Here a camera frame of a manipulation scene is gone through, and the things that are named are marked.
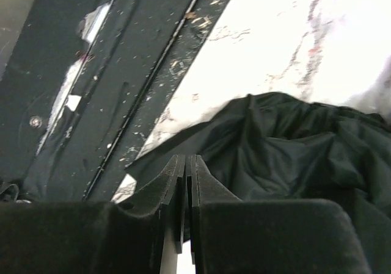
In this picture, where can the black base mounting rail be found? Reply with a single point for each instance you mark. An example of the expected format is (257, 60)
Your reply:
(83, 83)

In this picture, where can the black folding umbrella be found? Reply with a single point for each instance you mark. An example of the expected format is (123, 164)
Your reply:
(274, 146)

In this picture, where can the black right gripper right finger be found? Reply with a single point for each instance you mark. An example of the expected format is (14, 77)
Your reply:
(273, 236)

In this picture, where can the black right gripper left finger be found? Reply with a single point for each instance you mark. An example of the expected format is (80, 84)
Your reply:
(142, 234)

